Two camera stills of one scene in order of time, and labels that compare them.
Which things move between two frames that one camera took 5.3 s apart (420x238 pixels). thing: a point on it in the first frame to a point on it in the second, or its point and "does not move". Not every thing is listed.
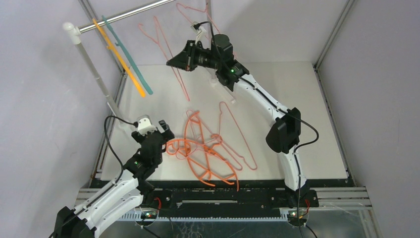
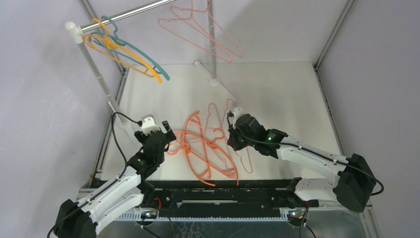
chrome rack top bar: (89, 26) does not move
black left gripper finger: (164, 125) does not move
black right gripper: (190, 58) to (235, 138)
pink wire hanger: (160, 41) to (189, 28)
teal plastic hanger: (141, 81) to (156, 69)
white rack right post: (209, 17) does not move
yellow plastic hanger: (111, 46) to (103, 43)
